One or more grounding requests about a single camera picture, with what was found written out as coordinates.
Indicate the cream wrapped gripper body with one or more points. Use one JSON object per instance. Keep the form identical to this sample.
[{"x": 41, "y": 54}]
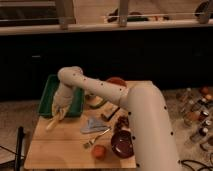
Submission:
[{"x": 62, "y": 99}]

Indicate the yellow banana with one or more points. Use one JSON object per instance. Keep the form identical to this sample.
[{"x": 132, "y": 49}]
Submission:
[{"x": 58, "y": 114}]

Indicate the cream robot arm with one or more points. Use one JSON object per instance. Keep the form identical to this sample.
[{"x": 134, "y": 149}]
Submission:
[{"x": 153, "y": 140}]

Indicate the green plastic tray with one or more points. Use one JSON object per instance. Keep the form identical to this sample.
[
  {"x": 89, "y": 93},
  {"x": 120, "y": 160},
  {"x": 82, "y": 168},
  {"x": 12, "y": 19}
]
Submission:
[{"x": 45, "y": 105}]

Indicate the green cucumber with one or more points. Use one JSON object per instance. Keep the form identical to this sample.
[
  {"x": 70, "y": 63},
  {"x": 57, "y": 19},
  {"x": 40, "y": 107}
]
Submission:
[{"x": 96, "y": 103}]

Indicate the grey folded cloth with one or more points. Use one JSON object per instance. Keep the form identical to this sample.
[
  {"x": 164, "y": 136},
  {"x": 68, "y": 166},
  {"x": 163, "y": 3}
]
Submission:
[{"x": 93, "y": 125}]

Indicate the dark rectangular block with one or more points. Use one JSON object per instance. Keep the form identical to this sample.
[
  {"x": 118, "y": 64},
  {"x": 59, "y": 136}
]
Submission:
[{"x": 109, "y": 112}]

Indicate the metal fork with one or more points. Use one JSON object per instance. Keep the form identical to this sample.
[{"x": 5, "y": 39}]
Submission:
[{"x": 92, "y": 141}]

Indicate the orange bowl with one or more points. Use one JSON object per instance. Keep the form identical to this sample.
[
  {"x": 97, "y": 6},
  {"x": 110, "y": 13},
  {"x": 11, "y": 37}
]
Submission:
[{"x": 117, "y": 81}]

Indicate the orange tomato fruit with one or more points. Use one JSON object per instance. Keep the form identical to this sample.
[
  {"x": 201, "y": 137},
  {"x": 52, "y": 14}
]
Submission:
[{"x": 99, "y": 152}]

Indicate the dark grape bunch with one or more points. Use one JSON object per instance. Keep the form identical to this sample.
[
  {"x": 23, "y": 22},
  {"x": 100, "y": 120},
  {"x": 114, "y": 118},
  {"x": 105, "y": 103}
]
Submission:
[{"x": 122, "y": 123}]

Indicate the dark red bowl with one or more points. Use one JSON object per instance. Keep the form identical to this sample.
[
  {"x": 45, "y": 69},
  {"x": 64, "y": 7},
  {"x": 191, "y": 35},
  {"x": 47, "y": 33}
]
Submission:
[{"x": 121, "y": 144}]

